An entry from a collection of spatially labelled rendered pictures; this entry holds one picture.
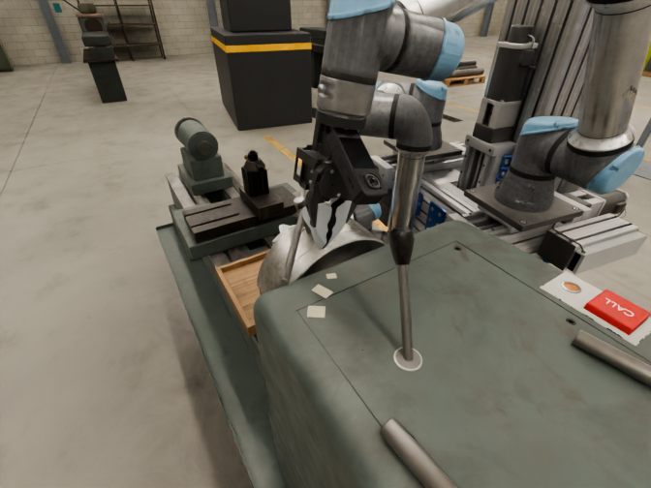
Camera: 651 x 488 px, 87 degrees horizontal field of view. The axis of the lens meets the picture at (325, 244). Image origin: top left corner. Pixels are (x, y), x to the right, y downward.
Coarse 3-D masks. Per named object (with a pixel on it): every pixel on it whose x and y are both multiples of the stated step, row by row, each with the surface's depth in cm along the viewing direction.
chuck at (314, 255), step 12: (336, 240) 68; (348, 240) 68; (360, 240) 70; (372, 240) 72; (312, 252) 67; (324, 252) 66; (336, 252) 68; (348, 252) 70; (360, 252) 72; (300, 264) 67; (312, 264) 66; (324, 264) 68; (300, 276) 66
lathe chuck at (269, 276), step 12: (348, 228) 73; (360, 228) 76; (288, 240) 72; (300, 240) 71; (312, 240) 70; (276, 252) 72; (288, 252) 70; (300, 252) 69; (264, 264) 74; (276, 264) 71; (264, 276) 73; (276, 276) 70; (264, 288) 73; (276, 288) 70
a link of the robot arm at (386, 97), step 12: (384, 84) 121; (396, 84) 120; (408, 84) 124; (384, 96) 89; (396, 96) 88; (372, 108) 88; (384, 108) 88; (372, 120) 89; (384, 120) 88; (360, 132) 93; (372, 132) 92; (384, 132) 91
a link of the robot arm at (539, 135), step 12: (528, 120) 87; (540, 120) 84; (552, 120) 83; (564, 120) 82; (576, 120) 82; (528, 132) 85; (540, 132) 83; (552, 132) 82; (564, 132) 81; (516, 144) 92; (528, 144) 86; (540, 144) 84; (552, 144) 81; (516, 156) 90; (528, 156) 87; (540, 156) 84; (552, 156) 81; (516, 168) 91; (528, 168) 88; (540, 168) 87
